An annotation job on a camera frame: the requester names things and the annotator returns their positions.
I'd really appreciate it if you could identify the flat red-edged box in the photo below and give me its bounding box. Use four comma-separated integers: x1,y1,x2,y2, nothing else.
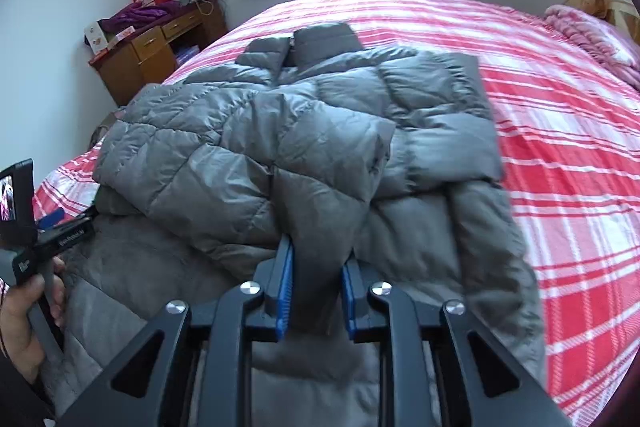
91,27,139,58

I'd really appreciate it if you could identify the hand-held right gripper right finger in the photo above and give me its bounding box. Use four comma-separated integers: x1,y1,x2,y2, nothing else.
341,257,576,427

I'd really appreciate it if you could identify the wooden headboard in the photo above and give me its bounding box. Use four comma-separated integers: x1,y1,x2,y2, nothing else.
605,0,640,30

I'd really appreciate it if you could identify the wooden desk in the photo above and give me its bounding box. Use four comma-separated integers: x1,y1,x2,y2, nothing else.
89,0,229,108

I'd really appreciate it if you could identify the white printed box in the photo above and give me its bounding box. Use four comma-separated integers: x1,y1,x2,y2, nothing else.
84,21,109,56

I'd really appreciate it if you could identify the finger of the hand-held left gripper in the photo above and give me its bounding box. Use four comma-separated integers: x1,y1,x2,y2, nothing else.
38,205,100,233

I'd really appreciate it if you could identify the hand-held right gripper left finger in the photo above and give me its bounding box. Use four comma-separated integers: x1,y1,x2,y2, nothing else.
57,234,296,427

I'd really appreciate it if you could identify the person's left forearm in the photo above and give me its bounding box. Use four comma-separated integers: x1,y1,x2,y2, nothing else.
0,279,56,427

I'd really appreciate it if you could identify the pile of clothes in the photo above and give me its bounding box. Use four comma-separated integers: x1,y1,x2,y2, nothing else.
90,107,129,148

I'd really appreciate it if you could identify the person's left hand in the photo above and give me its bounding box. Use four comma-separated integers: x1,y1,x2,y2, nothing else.
0,257,68,383

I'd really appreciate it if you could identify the pink blanket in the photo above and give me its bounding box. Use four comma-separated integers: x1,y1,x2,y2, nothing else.
544,4,640,88

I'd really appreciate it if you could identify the purple cloth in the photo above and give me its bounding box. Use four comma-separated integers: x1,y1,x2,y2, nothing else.
98,2,181,36

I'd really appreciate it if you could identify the red plaid bed sheet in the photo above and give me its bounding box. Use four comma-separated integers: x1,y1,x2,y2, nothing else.
32,0,640,423

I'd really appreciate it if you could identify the grey puffer jacket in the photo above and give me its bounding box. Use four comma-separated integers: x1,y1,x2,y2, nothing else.
40,23,548,427

